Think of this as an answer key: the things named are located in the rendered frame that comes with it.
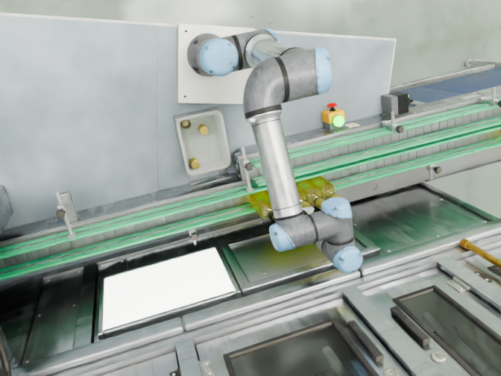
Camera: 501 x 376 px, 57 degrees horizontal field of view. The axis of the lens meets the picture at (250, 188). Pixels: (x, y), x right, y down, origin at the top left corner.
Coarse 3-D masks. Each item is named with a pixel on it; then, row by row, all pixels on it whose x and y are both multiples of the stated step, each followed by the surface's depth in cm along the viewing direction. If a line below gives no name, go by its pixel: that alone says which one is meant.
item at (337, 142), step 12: (468, 108) 191; (480, 108) 187; (492, 108) 187; (420, 120) 186; (432, 120) 183; (444, 120) 183; (372, 132) 182; (384, 132) 178; (396, 132) 179; (324, 144) 178; (336, 144) 174; (348, 144) 175; (300, 156) 171
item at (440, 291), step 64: (384, 192) 198; (128, 256) 182; (384, 256) 146; (448, 256) 144; (0, 320) 152; (64, 320) 148; (192, 320) 131; (256, 320) 131; (320, 320) 128; (384, 320) 121; (448, 320) 120
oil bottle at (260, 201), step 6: (258, 192) 172; (264, 192) 171; (252, 198) 170; (258, 198) 166; (264, 198) 165; (252, 204) 172; (258, 204) 162; (264, 204) 161; (270, 204) 160; (258, 210) 165; (264, 210) 160; (264, 216) 160
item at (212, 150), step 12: (180, 120) 167; (192, 120) 175; (204, 120) 177; (216, 120) 176; (180, 132) 168; (192, 132) 177; (216, 132) 179; (180, 144) 170; (192, 144) 178; (204, 144) 179; (216, 144) 181; (192, 156) 180; (204, 156) 181; (216, 156) 182; (228, 156) 176; (192, 168) 179; (204, 168) 177; (216, 168) 176
